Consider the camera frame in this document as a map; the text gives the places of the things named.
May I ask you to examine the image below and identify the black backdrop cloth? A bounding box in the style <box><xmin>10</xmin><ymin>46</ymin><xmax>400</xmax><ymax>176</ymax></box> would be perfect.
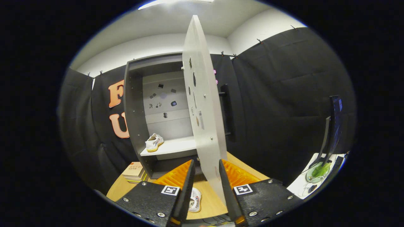
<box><xmin>58</xmin><ymin>28</ymin><xmax>357</xmax><ymax>194</ymax></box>

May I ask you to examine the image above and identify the white desk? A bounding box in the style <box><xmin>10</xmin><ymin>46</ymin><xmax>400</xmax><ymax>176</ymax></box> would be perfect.
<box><xmin>287</xmin><ymin>153</ymin><xmax>348</xmax><ymax>199</ymax></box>

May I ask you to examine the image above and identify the black door handle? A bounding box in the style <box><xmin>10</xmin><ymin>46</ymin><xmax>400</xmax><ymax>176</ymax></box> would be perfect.
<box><xmin>218</xmin><ymin>84</ymin><xmax>236</xmax><ymax>142</ymax></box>

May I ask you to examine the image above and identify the white shoe red logo tongue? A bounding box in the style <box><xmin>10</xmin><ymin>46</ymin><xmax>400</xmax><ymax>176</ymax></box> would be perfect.
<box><xmin>188</xmin><ymin>188</ymin><xmax>202</xmax><ymax>213</ymax></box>

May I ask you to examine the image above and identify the green round object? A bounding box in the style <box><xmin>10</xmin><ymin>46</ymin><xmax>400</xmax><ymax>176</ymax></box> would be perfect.
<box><xmin>306</xmin><ymin>161</ymin><xmax>331</xmax><ymax>183</ymax></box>

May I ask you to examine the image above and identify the black computer monitor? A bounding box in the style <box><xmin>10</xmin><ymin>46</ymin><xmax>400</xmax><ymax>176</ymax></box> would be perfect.
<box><xmin>309</xmin><ymin>95</ymin><xmax>343</xmax><ymax>169</ymax></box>

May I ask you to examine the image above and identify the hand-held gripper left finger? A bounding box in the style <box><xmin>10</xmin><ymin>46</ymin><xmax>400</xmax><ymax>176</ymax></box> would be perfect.
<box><xmin>115</xmin><ymin>159</ymin><xmax>195</xmax><ymax>227</ymax></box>

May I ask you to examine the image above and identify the dark grey shoe cabinet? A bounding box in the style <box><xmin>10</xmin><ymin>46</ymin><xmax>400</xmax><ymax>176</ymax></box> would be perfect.
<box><xmin>124</xmin><ymin>52</ymin><xmax>205</xmax><ymax>179</ymax></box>

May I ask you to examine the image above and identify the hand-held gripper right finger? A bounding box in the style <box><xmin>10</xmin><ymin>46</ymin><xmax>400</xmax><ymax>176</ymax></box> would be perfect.
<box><xmin>219</xmin><ymin>159</ymin><xmax>302</xmax><ymax>227</ymax></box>

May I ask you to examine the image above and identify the white shoe yellow sole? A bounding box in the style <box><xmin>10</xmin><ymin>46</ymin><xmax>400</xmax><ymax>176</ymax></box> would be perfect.
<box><xmin>145</xmin><ymin>133</ymin><xmax>164</xmax><ymax>153</ymax></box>

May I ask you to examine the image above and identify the wide ceiling light panel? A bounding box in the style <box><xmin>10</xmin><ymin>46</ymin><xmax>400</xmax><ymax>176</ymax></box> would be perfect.
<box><xmin>138</xmin><ymin>0</ymin><xmax>215</xmax><ymax>10</ymax></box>

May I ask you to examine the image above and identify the stack of books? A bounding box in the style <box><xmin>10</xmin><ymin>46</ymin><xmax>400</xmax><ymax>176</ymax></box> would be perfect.
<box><xmin>122</xmin><ymin>161</ymin><xmax>149</xmax><ymax>184</ymax></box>

